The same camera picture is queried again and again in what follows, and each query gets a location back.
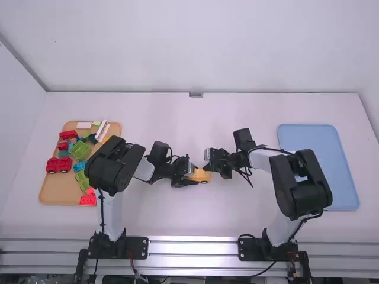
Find red toy car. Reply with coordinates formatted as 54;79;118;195
45;156;73;175

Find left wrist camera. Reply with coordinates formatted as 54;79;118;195
183;160;198;178

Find long white toy brick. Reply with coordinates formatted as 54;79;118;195
95;120;111;142

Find black cable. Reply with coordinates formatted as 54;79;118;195
235;165;255;189
97;188;107;236
250;260;278;278

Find blue mat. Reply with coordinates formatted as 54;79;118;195
276;123;361;211

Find tan tray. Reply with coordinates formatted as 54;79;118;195
38;120;123;206

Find large square green toy brick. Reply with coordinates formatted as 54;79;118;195
68;140;92;159

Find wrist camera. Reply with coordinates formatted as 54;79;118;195
203;147;219;163
183;160;198;178

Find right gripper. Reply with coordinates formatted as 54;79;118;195
203;149;235;180

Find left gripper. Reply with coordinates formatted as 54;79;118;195
170;154;198;189

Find yellow toy car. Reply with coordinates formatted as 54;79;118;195
188;167;213;185

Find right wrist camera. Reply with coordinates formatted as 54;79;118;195
203;147;219;163

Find silver rails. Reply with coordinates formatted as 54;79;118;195
0;235;379;279

